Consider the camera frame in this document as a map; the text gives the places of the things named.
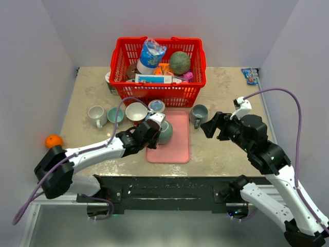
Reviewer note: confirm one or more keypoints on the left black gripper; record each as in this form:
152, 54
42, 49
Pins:
153, 144

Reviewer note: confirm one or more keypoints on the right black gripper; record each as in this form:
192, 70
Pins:
223, 119

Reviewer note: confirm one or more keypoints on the grey blue mug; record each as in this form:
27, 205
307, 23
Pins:
198, 115

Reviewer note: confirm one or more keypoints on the teal green mug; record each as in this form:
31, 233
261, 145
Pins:
166, 133

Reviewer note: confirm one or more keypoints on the dark red mug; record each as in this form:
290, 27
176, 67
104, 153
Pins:
136, 112

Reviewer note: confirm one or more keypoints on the light blue tall mug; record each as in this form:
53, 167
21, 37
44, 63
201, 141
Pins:
155, 106

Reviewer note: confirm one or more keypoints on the small green mug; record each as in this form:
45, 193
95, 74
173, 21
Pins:
116, 116

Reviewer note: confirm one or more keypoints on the white speckled mug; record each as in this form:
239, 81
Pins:
97, 116

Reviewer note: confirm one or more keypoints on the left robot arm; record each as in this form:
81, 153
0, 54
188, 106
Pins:
55, 172

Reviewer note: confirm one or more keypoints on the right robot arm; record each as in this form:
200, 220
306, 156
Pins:
297, 218

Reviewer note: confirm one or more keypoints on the pink plastic tray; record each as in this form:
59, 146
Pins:
178, 148

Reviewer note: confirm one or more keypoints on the white blue flat box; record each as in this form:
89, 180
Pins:
157, 79

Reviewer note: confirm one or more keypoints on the pink small box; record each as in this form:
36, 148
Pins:
188, 76

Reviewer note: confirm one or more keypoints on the orange package in basket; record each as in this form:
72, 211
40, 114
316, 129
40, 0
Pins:
163, 69

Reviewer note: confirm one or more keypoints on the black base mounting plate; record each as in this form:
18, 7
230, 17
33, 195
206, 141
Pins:
169, 193

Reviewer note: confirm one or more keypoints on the blue snack packet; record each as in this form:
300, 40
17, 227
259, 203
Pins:
249, 75

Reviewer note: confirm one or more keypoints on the green netted melon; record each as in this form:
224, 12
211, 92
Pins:
179, 62

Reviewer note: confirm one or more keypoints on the blue white paper towel roll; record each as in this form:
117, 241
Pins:
150, 56

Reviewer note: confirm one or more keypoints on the red plastic shopping basket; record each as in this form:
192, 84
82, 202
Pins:
177, 95

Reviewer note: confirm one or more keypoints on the orange fruit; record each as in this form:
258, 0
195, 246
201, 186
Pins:
53, 140

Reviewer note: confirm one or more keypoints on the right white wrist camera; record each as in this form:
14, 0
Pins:
242, 108

